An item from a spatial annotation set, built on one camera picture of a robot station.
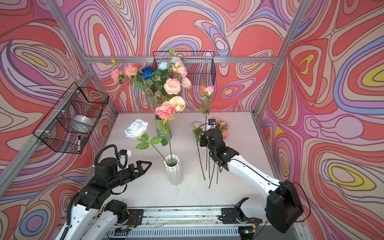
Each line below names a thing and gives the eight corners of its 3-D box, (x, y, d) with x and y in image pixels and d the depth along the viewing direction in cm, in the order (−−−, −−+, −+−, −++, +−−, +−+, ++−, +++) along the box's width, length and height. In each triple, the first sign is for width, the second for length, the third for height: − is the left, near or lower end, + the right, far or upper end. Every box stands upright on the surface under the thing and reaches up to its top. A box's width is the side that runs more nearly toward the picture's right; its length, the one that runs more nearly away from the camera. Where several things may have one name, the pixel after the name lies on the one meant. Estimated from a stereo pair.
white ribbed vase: (169, 186, 85) (163, 168, 67) (171, 174, 90) (165, 154, 72) (182, 186, 85) (179, 168, 67) (183, 174, 90) (180, 154, 72)
